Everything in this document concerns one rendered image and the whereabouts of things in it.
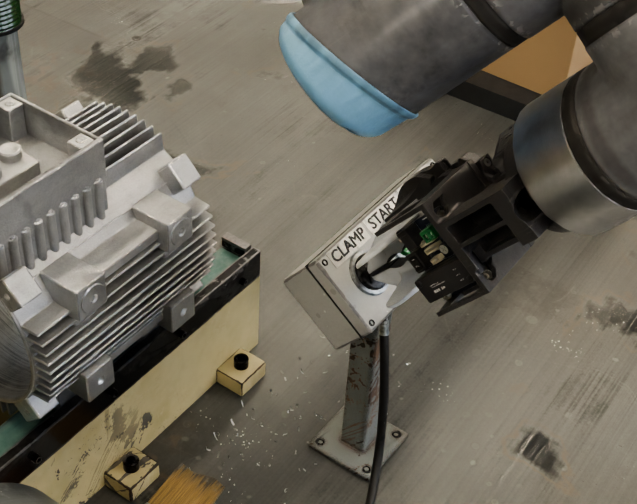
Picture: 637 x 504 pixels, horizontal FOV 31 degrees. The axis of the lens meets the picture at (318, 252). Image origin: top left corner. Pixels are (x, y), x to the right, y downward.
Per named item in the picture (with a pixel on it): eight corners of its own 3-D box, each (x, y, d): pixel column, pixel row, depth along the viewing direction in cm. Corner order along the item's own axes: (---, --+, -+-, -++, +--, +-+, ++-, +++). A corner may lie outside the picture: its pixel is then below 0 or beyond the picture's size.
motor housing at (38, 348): (60, 458, 92) (33, 282, 79) (-98, 351, 99) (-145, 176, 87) (219, 320, 104) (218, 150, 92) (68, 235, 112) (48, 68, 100)
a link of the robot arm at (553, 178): (604, 45, 69) (698, 172, 70) (547, 82, 73) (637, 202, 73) (535, 110, 63) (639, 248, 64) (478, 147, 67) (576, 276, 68)
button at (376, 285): (362, 302, 88) (376, 295, 87) (339, 271, 88) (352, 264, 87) (384, 281, 90) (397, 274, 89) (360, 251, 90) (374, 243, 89)
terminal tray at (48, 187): (-2, 295, 83) (-16, 219, 79) (-99, 236, 88) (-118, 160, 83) (113, 214, 91) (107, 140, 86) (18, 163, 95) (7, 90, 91)
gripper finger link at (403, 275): (338, 306, 84) (414, 265, 77) (381, 264, 88) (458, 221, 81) (363, 340, 84) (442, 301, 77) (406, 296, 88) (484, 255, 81)
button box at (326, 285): (335, 352, 90) (374, 333, 86) (279, 281, 90) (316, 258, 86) (445, 242, 101) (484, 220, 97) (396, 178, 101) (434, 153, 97)
